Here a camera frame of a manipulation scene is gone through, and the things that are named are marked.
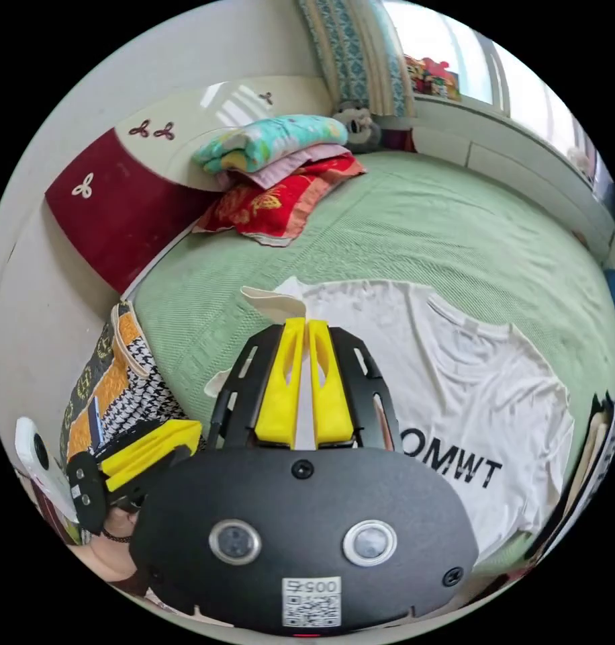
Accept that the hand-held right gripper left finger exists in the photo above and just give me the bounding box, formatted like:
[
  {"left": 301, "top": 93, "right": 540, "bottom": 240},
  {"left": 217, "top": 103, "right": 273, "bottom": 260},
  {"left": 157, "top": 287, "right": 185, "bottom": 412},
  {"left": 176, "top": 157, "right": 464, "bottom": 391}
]
[{"left": 254, "top": 318, "right": 307, "bottom": 448}]

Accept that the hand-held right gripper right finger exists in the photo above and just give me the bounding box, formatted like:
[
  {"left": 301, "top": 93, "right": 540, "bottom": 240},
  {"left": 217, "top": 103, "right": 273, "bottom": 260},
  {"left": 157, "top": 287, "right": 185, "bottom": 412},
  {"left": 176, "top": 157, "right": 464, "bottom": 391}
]
[{"left": 307, "top": 319, "right": 354, "bottom": 447}]

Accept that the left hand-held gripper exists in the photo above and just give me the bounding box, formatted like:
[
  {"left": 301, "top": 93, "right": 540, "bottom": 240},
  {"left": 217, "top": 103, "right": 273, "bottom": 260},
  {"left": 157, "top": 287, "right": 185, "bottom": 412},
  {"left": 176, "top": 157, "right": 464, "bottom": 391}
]
[{"left": 64, "top": 419, "right": 203, "bottom": 536}]

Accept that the white t-shirt with black print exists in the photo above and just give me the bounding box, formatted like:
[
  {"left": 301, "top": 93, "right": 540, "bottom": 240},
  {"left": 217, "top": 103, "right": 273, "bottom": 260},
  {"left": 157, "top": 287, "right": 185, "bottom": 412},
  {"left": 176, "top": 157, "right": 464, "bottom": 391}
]
[{"left": 204, "top": 275, "right": 576, "bottom": 548}]

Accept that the person's left forearm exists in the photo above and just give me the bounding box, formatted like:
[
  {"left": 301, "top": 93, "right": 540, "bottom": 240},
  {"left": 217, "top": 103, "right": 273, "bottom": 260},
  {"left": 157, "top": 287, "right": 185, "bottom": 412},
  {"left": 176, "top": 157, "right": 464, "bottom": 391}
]
[{"left": 78, "top": 531, "right": 155, "bottom": 598}]

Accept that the person's left hand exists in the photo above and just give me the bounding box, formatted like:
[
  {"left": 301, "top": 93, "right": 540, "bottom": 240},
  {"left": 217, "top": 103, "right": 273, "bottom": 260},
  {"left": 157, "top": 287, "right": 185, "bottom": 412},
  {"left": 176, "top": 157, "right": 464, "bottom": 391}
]
[{"left": 102, "top": 503, "right": 146, "bottom": 537}]

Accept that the orange and houndstooth patterned bag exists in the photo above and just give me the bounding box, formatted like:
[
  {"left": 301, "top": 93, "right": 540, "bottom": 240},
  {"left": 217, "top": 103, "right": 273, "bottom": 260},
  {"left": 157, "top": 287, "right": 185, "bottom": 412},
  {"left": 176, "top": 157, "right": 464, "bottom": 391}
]
[{"left": 59, "top": 300, "right": 203, "bottom": 462}]

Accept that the red patterned pillow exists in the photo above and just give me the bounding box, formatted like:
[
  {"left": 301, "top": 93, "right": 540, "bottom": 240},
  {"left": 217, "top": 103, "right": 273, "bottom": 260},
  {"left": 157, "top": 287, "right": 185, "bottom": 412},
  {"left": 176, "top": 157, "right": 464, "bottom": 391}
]
[{"left": 192, "top": 153, "right": 367, "bottom": 249}]

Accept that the bed with green quilt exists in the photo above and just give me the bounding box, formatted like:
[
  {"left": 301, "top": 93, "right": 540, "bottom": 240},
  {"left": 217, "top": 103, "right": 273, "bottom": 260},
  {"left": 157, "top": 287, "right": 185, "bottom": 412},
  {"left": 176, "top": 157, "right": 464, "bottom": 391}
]
[{"left": 44, "top": 83, "right": 615, "bottom": 581}]

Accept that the pink folded blanket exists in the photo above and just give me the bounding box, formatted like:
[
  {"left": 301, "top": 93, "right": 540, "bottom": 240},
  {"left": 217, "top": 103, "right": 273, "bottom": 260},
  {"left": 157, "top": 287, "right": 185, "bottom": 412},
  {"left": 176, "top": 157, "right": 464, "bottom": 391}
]
[{"left": 218, "top": 143, "right": 352, "bottom": 192}]

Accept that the teal floral folded blanket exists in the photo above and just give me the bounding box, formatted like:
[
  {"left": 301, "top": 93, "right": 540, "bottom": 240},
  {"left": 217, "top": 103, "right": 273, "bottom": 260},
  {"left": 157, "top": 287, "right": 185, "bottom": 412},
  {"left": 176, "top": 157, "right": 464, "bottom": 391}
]
[{"left": 190, "top": 114, "right": 350, "bottom": 176}]

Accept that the grey plush toy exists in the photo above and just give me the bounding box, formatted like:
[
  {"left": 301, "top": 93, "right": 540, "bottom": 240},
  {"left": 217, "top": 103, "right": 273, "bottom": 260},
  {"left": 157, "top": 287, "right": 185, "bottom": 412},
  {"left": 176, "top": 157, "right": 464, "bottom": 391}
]
[{"left": 331, "top": 100, "right": 384, "bottom": 155}]

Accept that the pile of clothes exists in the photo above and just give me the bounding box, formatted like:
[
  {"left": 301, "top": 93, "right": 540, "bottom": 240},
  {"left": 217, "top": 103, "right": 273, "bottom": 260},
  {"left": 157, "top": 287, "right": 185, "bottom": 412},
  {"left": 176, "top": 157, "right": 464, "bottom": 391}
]
[{"left": 526, "top": 375, "right": 615, "bottom": 560}]

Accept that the white low cupboard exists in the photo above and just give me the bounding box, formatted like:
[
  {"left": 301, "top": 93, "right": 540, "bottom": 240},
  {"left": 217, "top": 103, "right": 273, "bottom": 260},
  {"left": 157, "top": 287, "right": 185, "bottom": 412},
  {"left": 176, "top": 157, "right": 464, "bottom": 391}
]
[{"left": 412, "top": 95, "right": 615, "bottom": 261}]

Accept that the teal patterned curtain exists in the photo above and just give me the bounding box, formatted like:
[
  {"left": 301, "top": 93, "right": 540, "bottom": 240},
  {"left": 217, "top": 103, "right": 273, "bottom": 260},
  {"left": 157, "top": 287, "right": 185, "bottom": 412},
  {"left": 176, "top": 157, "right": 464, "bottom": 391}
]
[{"left": 296, "top": 0, "right": 417, "bottom": 121}]

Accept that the window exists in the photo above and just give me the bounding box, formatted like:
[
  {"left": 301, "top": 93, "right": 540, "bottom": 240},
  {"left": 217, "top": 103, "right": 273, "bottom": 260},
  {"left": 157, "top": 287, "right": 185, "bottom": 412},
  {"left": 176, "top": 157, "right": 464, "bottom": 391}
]
[{"left": 385, "top": 2, "right": 555, "bottom": 120}]

